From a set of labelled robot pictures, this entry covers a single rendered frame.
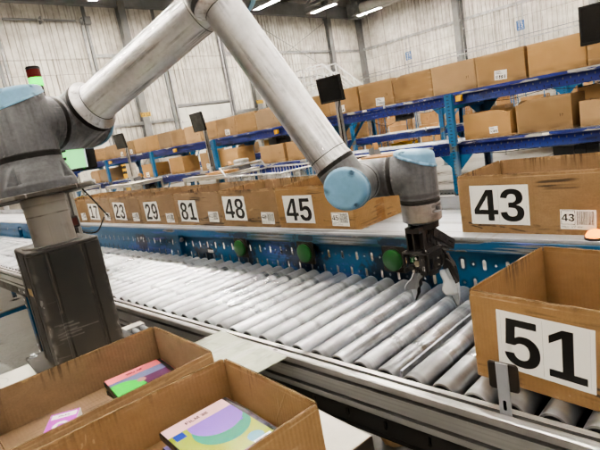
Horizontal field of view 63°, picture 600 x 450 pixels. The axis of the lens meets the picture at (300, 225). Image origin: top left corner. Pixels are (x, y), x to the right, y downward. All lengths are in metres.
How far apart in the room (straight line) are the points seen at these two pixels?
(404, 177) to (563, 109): 4.75
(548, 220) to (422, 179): 0.41
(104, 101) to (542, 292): 1.19
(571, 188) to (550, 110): 4.50
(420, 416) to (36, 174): 1.04
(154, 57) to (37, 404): 0.85
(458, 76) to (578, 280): 5.45
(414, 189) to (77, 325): 0.92
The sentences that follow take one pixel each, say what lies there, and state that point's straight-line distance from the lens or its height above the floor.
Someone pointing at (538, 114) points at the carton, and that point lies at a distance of 5.89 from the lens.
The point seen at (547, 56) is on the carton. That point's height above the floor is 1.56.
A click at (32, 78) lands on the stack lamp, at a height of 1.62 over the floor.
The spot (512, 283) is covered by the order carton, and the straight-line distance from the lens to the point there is 1.09.
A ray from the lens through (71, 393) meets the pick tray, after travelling 1.25.
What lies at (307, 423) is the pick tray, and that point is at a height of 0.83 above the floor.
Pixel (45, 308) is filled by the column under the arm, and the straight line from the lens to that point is 1.40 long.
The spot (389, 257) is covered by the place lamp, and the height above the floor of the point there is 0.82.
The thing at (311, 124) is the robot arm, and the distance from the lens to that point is 1.02.
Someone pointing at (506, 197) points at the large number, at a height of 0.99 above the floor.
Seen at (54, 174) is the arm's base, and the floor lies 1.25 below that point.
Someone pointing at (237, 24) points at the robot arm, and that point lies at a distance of 1.10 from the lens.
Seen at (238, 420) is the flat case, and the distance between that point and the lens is 0.89.
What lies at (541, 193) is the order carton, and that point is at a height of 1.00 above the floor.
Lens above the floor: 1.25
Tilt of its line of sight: 11 degrees down
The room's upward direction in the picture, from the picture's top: 10 degrees counter-clockwise
